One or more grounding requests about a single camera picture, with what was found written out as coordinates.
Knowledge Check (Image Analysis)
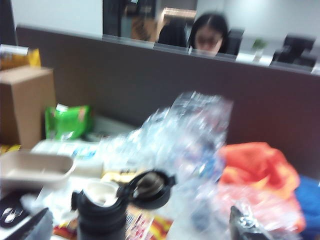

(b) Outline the small green potted plant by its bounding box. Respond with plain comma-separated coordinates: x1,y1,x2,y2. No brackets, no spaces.
251,38,269,62

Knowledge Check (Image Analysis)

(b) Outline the black computer monitor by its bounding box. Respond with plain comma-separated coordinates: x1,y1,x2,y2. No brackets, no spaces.
271,33,317,68

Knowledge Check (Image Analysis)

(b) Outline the clear crumpled plastic bag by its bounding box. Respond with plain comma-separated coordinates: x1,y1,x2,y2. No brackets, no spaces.
99,91,303,240

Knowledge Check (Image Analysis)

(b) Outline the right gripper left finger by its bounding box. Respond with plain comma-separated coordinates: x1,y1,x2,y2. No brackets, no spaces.
13,206,54,240

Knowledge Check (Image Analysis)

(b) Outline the white box with blue print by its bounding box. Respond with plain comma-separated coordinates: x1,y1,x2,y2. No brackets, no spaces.
31,138,105,176

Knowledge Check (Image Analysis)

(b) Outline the person with black hair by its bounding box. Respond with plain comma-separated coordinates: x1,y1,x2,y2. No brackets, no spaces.
187,13,231,55

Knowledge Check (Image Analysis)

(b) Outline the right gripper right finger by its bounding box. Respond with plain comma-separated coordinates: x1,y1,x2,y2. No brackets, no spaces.
229,206,274,240

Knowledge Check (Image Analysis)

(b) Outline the green snack bag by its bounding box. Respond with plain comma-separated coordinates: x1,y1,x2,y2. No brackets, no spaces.
44,103,95,141

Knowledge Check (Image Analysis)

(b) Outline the beige paper bowl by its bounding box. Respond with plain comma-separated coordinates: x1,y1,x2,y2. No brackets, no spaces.
0,149,76,194

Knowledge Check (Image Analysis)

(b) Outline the brown desk partition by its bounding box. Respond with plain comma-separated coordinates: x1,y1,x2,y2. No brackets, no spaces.
14,24,320,177

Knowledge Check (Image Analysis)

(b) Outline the black flat tray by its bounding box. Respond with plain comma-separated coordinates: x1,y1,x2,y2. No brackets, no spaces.
0,191,35,230

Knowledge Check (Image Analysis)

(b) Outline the black thermos with flip lid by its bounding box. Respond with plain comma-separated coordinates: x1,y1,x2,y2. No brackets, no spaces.
71,169,177,240

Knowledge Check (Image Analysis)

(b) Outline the blue cloth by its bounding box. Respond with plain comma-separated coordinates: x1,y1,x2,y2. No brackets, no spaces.
294,174,320,240

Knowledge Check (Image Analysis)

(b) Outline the orange red plastic bag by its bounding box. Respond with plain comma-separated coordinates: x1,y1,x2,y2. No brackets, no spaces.
218,141,307,226

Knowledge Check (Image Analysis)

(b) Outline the black office chair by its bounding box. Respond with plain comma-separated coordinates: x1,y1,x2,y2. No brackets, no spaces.
157,23,187,48
226,28,245,56

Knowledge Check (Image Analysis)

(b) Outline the brown cardboard box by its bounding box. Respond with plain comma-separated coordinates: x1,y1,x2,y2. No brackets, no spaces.
0,66,57,150

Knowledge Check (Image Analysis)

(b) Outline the yellow printed carton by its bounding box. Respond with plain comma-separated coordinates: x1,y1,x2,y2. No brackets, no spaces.
0,44,42,72

